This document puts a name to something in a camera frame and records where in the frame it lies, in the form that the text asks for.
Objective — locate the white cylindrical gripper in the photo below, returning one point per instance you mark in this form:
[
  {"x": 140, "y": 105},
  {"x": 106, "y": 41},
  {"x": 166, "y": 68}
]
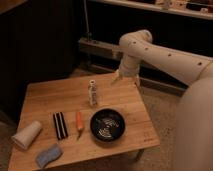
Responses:
[{"x": 129, "y": 67}]

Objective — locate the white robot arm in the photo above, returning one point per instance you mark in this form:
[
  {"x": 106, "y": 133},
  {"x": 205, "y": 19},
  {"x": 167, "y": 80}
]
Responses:
[{"x": 193, "y": 142}]

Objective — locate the metal pole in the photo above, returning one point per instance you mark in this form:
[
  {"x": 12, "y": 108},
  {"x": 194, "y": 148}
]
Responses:
[{"x": 88, "y": 33}]

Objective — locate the black round pan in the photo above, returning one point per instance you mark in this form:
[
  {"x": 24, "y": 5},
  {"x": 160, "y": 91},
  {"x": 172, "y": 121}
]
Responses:
[{"x": 107, "y": 125}]

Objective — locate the wooden table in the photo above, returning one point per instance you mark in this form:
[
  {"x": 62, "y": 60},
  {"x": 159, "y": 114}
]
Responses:
[{"x": 69, "y": 96}]

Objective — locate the orange carrot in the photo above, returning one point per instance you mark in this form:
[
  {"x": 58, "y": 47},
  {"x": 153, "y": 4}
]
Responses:
[{"x": 79, "y": 124}]

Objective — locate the wooden shelf unit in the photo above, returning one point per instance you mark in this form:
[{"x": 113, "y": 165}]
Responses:
[{"x": 110, "y": 19}]

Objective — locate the black white striped block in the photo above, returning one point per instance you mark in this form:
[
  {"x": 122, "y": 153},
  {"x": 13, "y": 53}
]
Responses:
[{"x": 60, "y": 126}]

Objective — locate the blue grey sponge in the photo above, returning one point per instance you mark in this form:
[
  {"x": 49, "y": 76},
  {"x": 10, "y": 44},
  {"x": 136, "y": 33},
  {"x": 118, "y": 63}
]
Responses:
[{"x": 47, "y": 156}]

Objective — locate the white paper cup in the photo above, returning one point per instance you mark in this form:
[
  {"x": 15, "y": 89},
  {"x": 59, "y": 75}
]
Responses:
[{"x": 26, "y": 136}]

